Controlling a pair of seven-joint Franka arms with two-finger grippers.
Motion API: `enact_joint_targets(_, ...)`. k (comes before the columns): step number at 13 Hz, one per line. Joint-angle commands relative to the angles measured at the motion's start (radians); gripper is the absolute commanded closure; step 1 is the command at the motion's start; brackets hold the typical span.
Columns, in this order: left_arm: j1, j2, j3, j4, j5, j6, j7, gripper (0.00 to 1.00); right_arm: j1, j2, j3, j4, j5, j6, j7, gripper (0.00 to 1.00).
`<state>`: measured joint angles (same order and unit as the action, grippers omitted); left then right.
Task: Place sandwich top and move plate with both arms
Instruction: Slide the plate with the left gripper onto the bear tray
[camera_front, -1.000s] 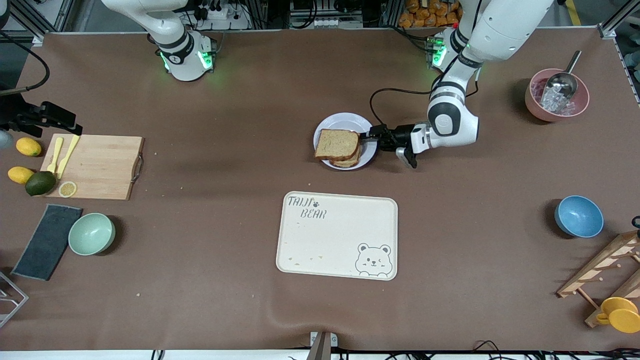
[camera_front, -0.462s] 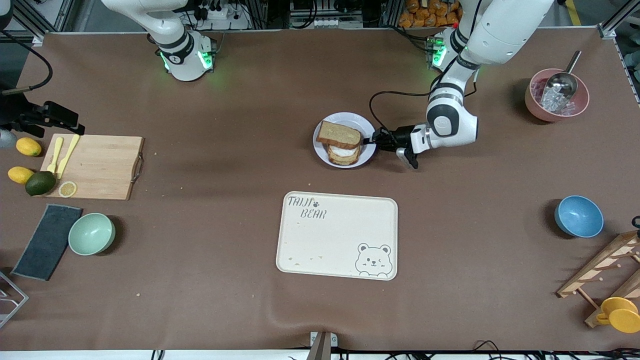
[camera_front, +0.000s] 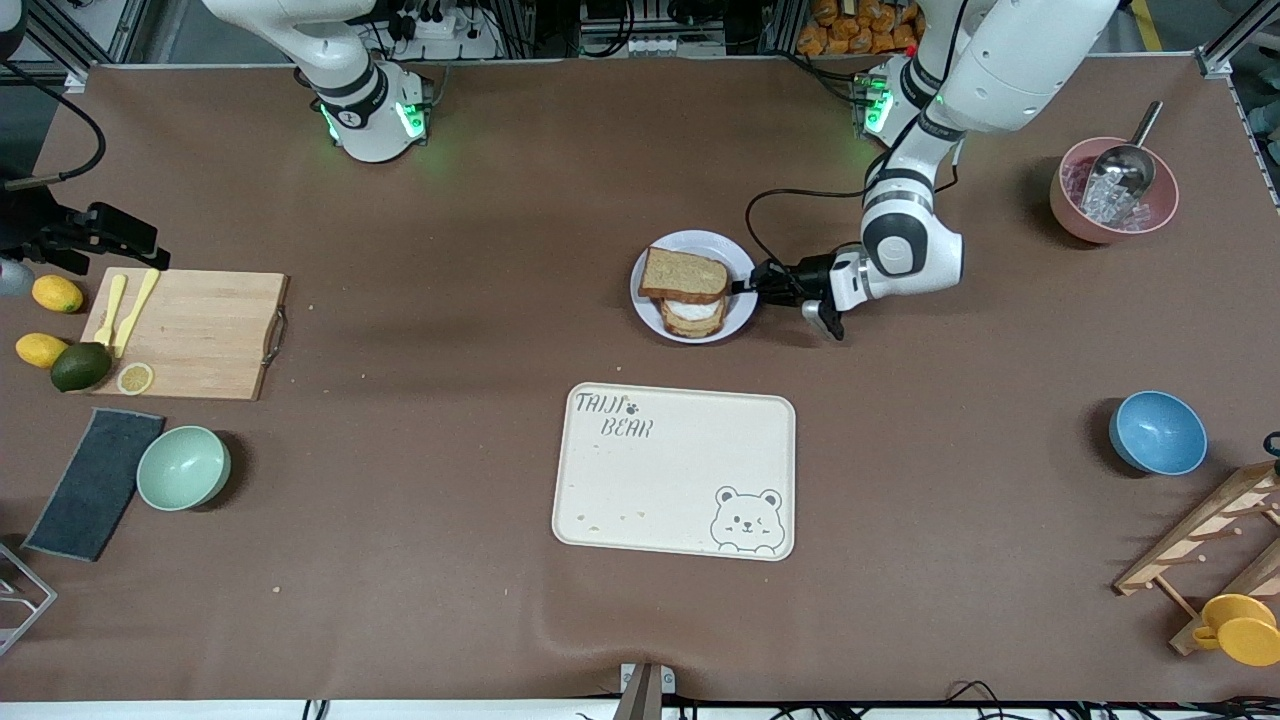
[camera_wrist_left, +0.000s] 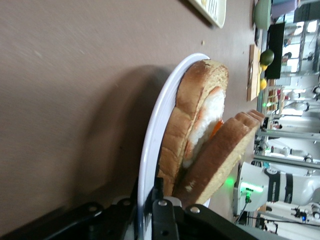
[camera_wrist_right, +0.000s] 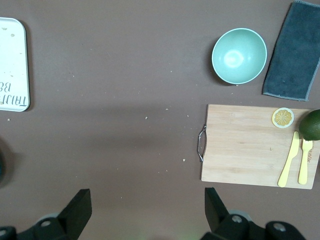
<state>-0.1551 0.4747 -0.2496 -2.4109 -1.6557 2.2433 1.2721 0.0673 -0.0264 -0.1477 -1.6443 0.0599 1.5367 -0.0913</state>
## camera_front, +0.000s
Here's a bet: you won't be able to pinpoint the white round plate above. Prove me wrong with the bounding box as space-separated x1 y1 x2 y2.
630 230 759 345

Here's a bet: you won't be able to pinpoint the plain brown bread slice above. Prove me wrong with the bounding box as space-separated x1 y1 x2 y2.
638 246 730 306

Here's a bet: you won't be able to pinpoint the yellow plastic knife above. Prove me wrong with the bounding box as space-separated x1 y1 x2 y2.
112 268 161 359

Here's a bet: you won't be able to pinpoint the yellow plastic fork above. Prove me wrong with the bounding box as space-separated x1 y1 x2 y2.
94 274 129 348

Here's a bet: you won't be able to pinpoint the yellow lemon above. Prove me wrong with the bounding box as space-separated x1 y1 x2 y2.
31 274 85 314
15 332 70 369

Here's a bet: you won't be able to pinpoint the wooden cutting board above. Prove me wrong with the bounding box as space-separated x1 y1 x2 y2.
80 267 290 402

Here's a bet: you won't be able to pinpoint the green avocado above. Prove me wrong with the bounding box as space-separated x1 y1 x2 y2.
50 342 113 393

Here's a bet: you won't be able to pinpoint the light green bowl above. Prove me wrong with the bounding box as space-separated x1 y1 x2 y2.
136 425 232 513

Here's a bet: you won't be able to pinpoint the cream bear print tray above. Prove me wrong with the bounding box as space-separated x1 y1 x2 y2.
551 382 797 562

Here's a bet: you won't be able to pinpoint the dark grey cloth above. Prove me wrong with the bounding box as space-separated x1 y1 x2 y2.
22 407 166 563

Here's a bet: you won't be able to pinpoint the orange snack pile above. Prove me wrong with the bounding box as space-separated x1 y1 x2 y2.
797 0 923 57

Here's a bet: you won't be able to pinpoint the pink bowl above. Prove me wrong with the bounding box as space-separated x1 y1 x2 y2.
1049 137 1181 245

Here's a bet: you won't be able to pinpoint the clear ice cubes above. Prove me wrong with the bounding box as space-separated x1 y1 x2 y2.
1062 160 1153 231

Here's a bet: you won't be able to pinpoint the metal scoop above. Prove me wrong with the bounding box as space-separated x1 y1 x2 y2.
1085 100 1164 206

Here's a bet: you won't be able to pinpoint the white power strip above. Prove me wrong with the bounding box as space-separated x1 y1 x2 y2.
375 5 501 61

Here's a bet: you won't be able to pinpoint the blue bowl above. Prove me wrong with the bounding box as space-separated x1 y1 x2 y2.
1108 390 1209 477

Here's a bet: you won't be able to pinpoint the brown table mat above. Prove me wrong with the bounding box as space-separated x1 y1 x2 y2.
0 55 1280 703

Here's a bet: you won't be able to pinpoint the wooden drying rack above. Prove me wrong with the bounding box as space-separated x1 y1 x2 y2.
1113 460 1280 657

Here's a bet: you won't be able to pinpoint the yellow cup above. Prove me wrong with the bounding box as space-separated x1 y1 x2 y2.
1192 594 1280 668

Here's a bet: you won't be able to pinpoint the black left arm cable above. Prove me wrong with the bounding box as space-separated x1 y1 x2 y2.
745 100 961 291

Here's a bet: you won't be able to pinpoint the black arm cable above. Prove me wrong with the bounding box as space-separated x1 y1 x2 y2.
0 60 107 193
745 100 961 291

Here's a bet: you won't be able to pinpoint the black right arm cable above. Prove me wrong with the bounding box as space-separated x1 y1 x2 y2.
0 60 107 193

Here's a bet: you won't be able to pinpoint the aluminium frame post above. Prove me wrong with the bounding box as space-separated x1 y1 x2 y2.
20 0 151 93
1195 0 1280 79

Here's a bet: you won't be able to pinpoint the metal wire rack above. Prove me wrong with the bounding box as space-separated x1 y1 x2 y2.
0 540 58 658

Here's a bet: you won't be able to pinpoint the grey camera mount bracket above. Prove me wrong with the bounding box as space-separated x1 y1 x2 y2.
612 662 677 720

